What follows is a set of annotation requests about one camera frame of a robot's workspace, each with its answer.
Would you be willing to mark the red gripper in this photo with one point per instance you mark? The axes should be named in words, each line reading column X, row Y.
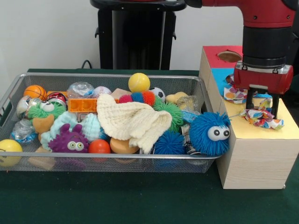
column 261, row 80

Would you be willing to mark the polka dot cloth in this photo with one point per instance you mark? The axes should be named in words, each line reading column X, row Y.
column 233, row 94
column 261, row 119

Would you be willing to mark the blue spiky ball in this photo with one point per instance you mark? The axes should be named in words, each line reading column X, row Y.
column 203, row 126
column 170, row 143

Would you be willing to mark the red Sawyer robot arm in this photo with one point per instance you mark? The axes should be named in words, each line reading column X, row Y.
column 266, row 35

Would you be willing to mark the wooden three-hole box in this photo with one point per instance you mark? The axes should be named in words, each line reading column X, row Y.
column 257, row 163

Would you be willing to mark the shallow silver mesh bin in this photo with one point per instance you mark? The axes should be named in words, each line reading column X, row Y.
column 70, row 161

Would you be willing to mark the black metal stand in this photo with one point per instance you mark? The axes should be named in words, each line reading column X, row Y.
column 294, row 46

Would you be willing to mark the green spiky toy with eyes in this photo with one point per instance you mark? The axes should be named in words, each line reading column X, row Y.
column 172, row 112
column 44, row 110

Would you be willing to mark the small soccer ball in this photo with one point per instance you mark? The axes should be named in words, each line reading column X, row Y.
column 158, row 93

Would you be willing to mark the yellow ball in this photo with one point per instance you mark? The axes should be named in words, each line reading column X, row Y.
column 9, row 151
column 139, row 82

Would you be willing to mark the cream knitted cloth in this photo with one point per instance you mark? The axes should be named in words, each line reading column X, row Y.
column 126, row 119

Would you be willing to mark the small baseball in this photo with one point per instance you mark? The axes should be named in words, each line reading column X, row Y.
column 101, row 91

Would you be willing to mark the small orange-red ball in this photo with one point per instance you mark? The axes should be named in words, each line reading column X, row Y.
column 99, row 147

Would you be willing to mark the dark green tablecloth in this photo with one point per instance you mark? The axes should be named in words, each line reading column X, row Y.
column 116, row 200

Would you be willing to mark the purple spiky monster toy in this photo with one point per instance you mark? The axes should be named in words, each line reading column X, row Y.
column 67, row 142

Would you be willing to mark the orange toy basketball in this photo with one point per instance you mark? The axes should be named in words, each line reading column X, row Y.
column 35, row 91

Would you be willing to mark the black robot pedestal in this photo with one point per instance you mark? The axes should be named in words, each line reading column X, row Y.
column 137, row 35

